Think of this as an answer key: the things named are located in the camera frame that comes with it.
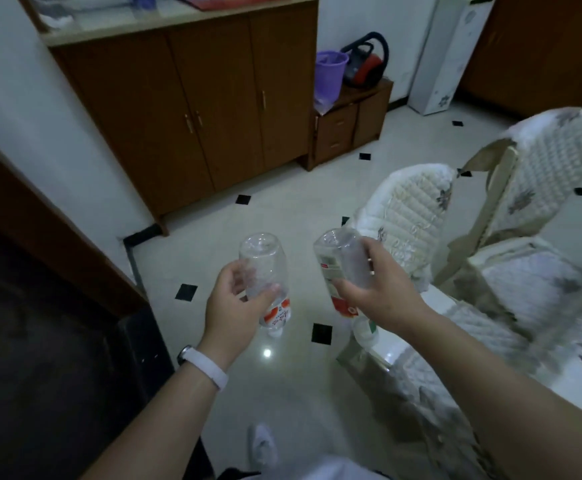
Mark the black trousers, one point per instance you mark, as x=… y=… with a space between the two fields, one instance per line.
x=231 y=474

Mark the person's left forearm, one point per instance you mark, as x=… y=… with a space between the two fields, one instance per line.
x=156 y=429

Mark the person's left hand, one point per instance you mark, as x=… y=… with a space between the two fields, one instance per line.
x=231 y=324

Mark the tall brown wooden cabinet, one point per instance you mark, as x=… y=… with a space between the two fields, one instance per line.
x=171 y=119

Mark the red black vacuum cleaner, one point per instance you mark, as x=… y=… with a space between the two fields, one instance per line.
x=366 y=67

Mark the brown wooden door frame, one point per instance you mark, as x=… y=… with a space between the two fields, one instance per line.
x=45 y=234

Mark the low brown drawer cabinet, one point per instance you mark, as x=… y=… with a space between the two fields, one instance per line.
x=341 y=129

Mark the black baseboard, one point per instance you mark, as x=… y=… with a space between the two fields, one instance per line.
x=138 y=234

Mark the white shirt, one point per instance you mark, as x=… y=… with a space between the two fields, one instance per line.
x=321 y=472

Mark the clear plastic bag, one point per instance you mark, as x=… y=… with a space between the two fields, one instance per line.
x=321 y=107

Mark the white left sneaker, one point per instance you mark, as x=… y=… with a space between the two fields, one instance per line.
x=263 y=447

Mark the red bag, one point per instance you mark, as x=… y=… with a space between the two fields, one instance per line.
x=231 y=0

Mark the person's right forearm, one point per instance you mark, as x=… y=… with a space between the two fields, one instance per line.
x=511 y=409

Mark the cream quilted cover chair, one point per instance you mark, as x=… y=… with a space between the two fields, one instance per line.
x=556 y=159
x=411 y=214

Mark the clear plastic bottle red label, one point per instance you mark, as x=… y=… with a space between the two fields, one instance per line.
x=343 y=259
x=266 y=264

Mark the purple plastic basket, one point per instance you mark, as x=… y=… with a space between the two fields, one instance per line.
x=328 y=74

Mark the person's right hand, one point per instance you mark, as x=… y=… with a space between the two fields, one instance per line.
x=391 y=299

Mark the smartwatch with white band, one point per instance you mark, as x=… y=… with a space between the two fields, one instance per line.
x=206 y=364

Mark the blue plastic package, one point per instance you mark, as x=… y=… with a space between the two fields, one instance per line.
x=143 y=0

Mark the white standing appliance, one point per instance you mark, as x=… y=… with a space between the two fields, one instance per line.
x=446 y=54

